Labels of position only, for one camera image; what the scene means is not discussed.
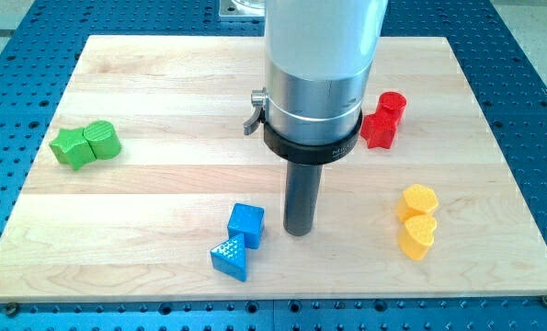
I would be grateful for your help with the red cylinder block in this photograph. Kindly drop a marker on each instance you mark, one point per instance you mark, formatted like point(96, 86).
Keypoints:
point(392, 104)

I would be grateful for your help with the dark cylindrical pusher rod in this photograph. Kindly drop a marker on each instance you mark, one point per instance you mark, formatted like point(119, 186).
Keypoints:
point(301, 191)

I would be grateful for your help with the blue cube block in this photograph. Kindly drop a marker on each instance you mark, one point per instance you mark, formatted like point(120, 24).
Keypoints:
point(247, 220)

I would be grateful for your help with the red star block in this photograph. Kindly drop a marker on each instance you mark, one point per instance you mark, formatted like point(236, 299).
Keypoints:
point(378, 130)

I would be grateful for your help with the green star block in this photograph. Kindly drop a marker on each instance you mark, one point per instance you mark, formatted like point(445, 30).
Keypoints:
point(71, 148)

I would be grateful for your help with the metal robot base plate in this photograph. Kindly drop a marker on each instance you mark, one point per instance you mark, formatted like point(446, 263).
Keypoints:
point(241, 10)

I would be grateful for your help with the wooden board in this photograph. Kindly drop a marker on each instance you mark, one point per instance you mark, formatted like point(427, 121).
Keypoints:
point(140, 226)

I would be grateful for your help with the yellow hexagon block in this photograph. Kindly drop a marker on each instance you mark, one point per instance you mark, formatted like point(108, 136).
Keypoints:
point(416, 200)

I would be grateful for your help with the blue triangle block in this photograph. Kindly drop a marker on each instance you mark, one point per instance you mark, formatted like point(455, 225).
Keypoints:
point(229, 257)

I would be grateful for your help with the yellow heart block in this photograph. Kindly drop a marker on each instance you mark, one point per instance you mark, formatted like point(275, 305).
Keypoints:
point(416, 236)

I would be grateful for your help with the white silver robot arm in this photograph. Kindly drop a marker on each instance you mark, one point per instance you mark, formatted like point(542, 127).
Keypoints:
point(318, 60)

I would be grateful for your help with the green cylinder block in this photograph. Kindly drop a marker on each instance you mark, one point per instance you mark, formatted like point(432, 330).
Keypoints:
point(103, 139)

